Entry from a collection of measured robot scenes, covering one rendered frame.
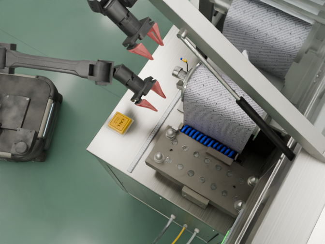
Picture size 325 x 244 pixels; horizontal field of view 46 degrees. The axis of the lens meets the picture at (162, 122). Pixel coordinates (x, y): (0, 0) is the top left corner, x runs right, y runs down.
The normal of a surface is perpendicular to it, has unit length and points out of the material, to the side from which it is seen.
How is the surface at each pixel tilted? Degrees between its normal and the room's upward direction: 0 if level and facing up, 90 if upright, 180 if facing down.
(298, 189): 0
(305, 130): 35
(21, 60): 28
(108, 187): 0
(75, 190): 0
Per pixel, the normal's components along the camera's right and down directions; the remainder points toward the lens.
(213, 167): -0.04, -0.35
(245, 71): 0.44, -0.01
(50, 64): -0.18, 0.12
